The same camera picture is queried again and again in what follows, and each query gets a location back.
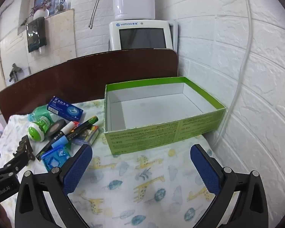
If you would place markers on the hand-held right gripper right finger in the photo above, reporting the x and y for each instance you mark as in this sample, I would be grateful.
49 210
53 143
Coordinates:
204 171

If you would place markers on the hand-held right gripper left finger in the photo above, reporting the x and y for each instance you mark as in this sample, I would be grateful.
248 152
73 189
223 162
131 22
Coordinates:
78 168

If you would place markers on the blue plastic floss box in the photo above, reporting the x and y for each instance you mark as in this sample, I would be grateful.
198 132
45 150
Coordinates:
52 159

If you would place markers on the small blue plastic piece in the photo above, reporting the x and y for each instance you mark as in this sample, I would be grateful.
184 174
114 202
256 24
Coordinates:
59 144

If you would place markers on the playing card pack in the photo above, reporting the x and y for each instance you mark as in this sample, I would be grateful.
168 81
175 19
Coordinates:
87 136

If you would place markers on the white marker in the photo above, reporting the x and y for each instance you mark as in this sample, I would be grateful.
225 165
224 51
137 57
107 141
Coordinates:
66 130

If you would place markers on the black pen with green tip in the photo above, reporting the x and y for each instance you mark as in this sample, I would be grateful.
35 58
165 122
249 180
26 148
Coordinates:
83 128

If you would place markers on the green white plug-in repellent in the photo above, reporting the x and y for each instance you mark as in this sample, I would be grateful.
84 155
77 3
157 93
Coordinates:
35 131

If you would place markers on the black tape roll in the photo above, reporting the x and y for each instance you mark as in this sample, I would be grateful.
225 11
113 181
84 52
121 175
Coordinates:
61 124

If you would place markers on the green label water bottle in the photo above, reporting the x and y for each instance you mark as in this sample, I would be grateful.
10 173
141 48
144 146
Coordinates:
39 112

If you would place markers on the blue medicine box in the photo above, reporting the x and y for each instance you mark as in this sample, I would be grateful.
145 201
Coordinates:
64 109

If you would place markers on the green cardboard box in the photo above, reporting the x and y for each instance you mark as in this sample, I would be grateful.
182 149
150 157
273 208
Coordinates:
144 137

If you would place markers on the giraffe print cloth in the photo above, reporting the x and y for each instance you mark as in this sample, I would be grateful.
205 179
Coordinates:
133 171

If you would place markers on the metal faucet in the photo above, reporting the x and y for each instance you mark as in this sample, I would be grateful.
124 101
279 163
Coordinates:
14 70

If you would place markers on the brown wooden headboard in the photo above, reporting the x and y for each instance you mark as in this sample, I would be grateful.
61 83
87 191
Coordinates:
85 76

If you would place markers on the beige stone board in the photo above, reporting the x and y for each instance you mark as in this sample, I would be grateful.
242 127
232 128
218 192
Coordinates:
61 35

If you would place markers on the white water purifier with screen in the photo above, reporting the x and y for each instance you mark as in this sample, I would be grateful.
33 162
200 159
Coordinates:
114 38

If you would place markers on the potted plant in white vase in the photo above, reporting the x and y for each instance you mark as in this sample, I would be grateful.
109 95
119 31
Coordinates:
40 13

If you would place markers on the white water heater tank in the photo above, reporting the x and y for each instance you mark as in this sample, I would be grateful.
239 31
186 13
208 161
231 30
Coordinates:
133 0

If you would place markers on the dark wall holder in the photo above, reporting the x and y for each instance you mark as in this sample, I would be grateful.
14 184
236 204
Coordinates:
35 35

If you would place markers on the translucent wall tube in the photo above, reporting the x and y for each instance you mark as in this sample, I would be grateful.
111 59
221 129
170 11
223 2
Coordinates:
249 40

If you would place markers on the white frame behind purifier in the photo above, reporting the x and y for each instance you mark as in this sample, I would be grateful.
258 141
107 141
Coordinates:
174 35

